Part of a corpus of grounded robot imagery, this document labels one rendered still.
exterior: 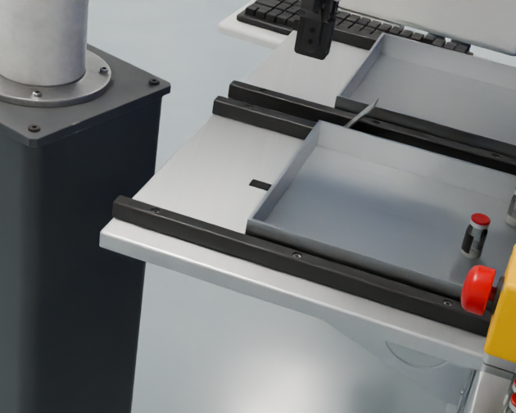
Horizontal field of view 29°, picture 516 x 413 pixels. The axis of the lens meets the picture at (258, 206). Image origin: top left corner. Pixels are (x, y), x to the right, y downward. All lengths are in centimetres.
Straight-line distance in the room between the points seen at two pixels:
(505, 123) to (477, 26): 48
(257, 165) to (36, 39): 33
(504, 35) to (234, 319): 94
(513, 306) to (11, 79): 77
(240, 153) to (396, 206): 20
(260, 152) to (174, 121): 196
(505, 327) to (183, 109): 251
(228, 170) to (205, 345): 115
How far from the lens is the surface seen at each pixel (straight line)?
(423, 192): 120
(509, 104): 149
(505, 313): 82
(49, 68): 133
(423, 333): 98
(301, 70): 146
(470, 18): 188
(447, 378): 112
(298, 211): 111
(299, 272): 101
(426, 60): 155
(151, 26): 386
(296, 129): 126
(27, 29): 131
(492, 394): 94
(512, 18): 186
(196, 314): 237
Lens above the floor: 146
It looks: 32 degrees down
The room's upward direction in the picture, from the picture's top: 9 degrees clockwise
